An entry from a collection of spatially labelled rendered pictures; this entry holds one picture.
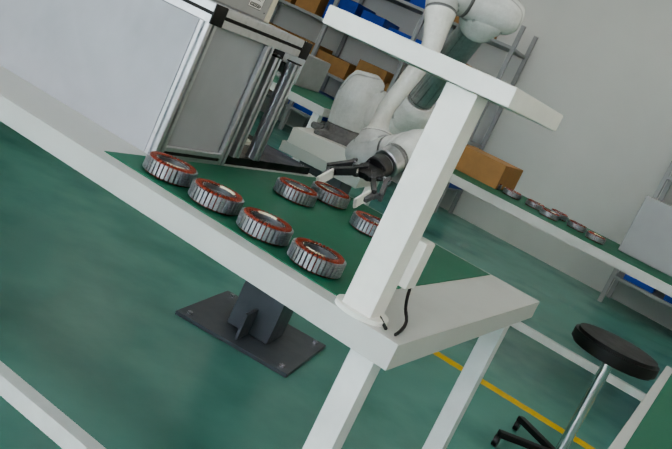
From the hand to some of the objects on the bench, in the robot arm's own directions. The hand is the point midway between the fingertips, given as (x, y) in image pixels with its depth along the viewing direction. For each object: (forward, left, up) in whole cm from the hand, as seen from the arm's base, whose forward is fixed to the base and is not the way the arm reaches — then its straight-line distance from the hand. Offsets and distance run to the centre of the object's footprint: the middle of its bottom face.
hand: (337, 191), depth 234 cm
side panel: (+37, -29, -1) cm, 47 cm away
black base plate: (-7, -52, 0) cm, 53 cm away
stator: (+15, +15, -4) cm, 21 cm away
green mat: (+28, +6, -4) cm, 29 cm away
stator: (+3, -1, -3) cm, 4 cm away
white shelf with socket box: (+68, +24, -4) cm, 72 cm away
